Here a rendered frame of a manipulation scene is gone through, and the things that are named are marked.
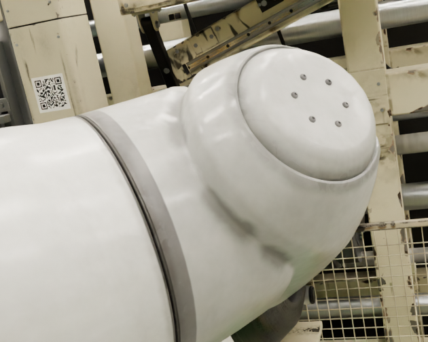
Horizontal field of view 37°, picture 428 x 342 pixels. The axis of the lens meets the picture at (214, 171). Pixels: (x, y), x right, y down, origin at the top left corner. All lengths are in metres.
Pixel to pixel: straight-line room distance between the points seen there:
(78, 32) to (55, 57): 0.08
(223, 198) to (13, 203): 0.08
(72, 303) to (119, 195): 0.05
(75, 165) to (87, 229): 0.03
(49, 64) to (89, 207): 1.15
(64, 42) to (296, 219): 1.14
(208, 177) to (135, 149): 0.03
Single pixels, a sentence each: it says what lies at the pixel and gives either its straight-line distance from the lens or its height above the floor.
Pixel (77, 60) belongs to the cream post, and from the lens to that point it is 1.40.
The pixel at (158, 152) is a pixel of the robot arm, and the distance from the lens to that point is 0.27.
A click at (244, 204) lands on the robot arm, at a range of 0.26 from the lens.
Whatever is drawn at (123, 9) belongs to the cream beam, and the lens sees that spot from 1.59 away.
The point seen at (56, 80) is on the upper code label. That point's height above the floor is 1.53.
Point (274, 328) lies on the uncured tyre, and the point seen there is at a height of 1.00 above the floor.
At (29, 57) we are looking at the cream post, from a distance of 1.42.
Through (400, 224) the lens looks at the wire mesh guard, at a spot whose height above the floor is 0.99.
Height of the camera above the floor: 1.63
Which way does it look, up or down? 14 degrees down
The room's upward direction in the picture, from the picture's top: 11 degrees counter-clockwise
